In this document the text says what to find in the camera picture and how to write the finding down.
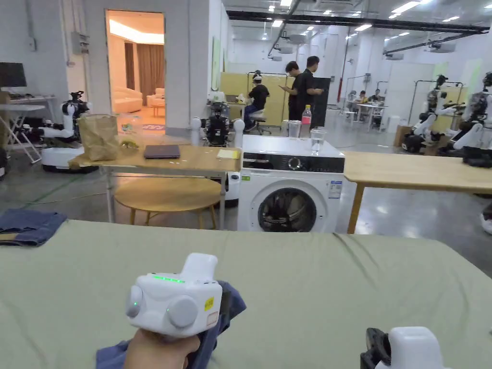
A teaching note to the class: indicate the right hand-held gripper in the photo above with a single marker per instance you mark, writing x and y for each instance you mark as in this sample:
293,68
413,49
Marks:
413,349

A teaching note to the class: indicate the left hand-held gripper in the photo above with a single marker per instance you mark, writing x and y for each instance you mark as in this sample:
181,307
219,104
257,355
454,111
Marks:
175,303

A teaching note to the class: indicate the dark blue shirt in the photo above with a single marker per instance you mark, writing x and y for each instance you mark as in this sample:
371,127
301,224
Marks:
111,355

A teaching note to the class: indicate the person's left hand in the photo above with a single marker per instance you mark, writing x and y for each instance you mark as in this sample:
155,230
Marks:
157,351

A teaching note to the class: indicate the bed with pale green sheet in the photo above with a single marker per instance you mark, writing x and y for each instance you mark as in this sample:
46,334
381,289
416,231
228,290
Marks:
326,284

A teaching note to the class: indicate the white washing machine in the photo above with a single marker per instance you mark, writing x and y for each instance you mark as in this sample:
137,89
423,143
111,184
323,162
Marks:
253,192

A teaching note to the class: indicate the folded dark blue garment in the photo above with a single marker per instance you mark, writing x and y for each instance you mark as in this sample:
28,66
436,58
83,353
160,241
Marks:
29,225

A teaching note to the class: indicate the black and white humanoid robot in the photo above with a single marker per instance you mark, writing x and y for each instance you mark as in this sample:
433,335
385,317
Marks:
217,128

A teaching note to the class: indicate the white wheeled robot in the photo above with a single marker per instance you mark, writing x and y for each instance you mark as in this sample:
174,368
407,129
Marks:
63,152

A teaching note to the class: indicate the cream armchair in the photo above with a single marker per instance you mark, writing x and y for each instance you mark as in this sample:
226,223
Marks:
157,98

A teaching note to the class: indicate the cream sofa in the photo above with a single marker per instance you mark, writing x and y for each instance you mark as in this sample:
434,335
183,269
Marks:
125,100

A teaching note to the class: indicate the group of people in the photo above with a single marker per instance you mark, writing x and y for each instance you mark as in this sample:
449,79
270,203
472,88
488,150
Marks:
365,100

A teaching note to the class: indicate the black computer monitor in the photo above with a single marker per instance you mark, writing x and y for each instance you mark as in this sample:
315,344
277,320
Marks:
11,75

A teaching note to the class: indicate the grey wall electrical box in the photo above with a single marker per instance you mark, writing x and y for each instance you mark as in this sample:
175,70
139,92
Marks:
80,43

